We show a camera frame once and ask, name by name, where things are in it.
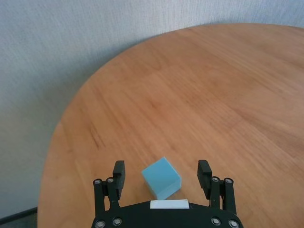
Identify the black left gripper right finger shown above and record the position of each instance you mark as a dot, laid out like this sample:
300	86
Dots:
205	180

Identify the light blue cube block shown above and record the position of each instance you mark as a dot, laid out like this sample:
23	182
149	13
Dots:
161	177

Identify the dark baseboard strip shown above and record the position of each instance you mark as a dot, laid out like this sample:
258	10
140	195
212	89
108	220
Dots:
19	214

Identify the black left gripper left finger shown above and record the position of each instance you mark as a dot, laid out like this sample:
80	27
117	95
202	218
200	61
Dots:
117	180

